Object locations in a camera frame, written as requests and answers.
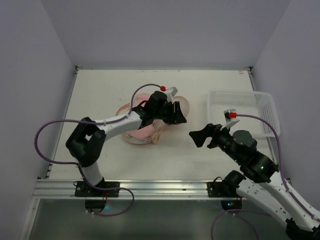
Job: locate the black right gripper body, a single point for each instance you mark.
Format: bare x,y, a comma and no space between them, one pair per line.
212,135

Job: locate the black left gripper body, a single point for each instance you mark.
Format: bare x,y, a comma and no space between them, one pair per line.
171,111

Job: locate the pink patterned mesh laundry bag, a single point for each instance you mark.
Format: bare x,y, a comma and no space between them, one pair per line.
158,125

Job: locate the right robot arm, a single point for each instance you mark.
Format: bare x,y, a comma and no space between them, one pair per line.
259,180

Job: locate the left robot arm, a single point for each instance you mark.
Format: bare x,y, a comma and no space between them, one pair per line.
87,140

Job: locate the white plastic basket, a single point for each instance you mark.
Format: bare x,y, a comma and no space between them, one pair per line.
254,103

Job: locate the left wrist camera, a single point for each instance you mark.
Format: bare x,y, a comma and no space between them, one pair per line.
171,92

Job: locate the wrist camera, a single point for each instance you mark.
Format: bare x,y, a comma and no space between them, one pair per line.
230,116
171,92

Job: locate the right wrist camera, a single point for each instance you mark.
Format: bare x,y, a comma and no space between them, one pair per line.
230,116

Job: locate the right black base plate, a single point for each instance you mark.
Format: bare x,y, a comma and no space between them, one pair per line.
217,189

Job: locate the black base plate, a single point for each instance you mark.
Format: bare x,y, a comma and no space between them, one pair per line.
217,189
86,191

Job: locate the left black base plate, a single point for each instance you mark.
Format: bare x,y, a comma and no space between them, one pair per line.
86,191

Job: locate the aluminium mounting rail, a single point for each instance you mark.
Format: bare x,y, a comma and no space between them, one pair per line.
61,189

